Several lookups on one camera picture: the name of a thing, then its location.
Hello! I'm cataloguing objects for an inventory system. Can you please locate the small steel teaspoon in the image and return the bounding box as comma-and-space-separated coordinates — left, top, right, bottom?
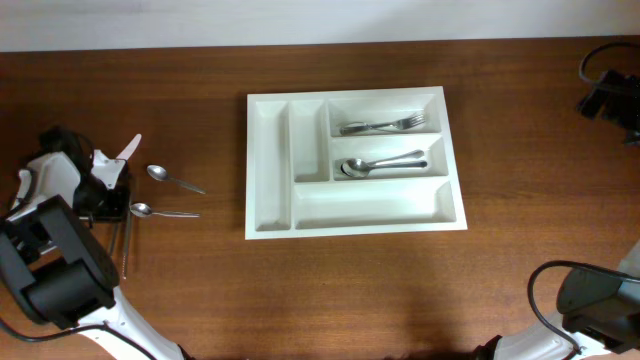
129, 203, 200, 218
147, 164, 206, 194

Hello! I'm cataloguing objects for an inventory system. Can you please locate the steel fork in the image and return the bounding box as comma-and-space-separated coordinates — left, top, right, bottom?
339, 122, 392, 136
338, 113, 427, 136

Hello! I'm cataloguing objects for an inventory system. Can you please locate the steel tablespoon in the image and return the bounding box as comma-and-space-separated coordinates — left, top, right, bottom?
340, 159, 428, 178
361, 150, 427, 162

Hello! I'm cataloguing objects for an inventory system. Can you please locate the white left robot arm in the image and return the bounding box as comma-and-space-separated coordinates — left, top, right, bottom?
1, 126, 189, 359

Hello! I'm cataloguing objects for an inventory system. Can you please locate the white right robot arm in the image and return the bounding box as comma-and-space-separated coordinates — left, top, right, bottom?
469, 70, 639, 359

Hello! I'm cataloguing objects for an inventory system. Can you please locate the white cutlery tray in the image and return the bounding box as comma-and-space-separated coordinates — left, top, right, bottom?
245, 86, 467, 240

